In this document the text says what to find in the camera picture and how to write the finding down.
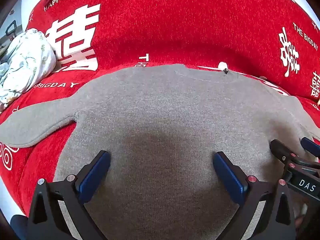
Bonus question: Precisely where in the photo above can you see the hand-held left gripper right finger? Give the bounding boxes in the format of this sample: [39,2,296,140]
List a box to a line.
[212,151,297,240]

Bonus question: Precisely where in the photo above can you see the black metal handle frame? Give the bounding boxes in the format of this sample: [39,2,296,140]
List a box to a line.
[5,19,17,37]

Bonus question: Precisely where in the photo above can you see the light floral cloth bundle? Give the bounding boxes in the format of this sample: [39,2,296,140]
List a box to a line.
[0,28,57,112]

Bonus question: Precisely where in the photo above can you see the person's right hand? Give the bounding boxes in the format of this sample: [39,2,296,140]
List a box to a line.
[295,204,309,232]

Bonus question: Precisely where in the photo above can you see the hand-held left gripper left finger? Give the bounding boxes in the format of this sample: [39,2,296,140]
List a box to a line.
[26,150,112,240]

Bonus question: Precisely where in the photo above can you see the red printed sofa cover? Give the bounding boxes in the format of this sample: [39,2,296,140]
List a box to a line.
[0,0,320,218]

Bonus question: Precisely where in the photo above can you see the grey knitted sweater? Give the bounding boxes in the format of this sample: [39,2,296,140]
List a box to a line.
[0,64,320,240]

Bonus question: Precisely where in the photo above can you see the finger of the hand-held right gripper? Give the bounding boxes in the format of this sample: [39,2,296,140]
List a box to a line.
[301,137,320,157]
[269,139,302,168]

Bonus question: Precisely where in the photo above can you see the dark blue cloth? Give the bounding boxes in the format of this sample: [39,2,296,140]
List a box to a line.
[10,214,28,240]

